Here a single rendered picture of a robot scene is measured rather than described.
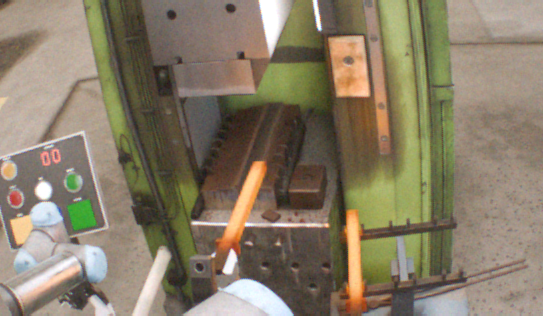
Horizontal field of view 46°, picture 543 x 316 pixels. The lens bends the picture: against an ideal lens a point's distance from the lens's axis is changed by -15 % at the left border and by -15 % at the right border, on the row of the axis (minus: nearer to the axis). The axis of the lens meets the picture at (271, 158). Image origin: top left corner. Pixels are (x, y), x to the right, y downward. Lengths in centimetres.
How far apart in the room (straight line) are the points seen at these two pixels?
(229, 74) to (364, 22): 36
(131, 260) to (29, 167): 148
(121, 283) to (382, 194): 158
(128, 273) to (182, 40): 177
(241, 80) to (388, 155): 48
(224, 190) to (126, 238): 162
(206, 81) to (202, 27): 15
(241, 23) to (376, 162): 58
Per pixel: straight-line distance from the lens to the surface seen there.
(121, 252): 346
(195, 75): 179
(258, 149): 209
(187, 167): 214
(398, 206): 210
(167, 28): 175
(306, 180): 195
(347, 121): 194
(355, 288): 165
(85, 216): 198
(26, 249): 148
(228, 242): 152
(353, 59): 182
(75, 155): 198
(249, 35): 170
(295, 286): 207
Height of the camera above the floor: 211
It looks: 33 degrees down
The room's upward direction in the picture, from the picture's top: 10 degrees counter-clockwise
